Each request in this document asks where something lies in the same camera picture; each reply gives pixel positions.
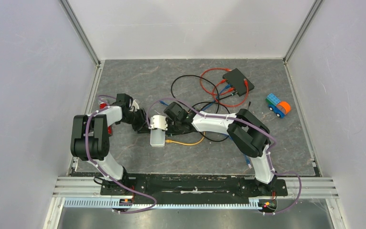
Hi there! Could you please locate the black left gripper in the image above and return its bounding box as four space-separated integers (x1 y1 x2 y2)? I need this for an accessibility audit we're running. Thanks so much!
120 108 152 134

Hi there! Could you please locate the yellow ethernet cable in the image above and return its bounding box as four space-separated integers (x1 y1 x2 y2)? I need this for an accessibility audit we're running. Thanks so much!
165 133 206 146

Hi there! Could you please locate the clear plastic box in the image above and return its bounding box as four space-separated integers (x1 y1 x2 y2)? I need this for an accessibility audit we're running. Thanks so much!
150 129 166 147

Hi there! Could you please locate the red ethernet cable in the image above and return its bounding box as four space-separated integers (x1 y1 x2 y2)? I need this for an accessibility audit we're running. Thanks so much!
211 79 251 109
199 68 233 96

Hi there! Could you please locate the black network switch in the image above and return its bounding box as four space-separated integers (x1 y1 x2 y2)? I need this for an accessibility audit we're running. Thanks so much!
222 68 254 96

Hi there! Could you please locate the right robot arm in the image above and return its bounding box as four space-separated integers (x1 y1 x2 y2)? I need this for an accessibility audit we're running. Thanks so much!
164 102 275 195

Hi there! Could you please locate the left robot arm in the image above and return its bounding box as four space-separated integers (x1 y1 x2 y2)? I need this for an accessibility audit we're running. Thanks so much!
70 94 150 195

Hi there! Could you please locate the red glitter tube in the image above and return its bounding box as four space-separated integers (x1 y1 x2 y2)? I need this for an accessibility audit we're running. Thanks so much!
99 98 113 136

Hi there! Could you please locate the blue lego brick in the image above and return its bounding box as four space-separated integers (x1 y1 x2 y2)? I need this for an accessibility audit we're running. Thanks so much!
265 93 286 118

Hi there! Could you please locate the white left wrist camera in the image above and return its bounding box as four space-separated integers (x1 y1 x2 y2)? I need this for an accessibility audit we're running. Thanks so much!
130 100 140 112

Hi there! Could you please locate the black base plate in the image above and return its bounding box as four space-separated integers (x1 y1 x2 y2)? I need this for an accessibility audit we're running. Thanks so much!
94 173 288 205

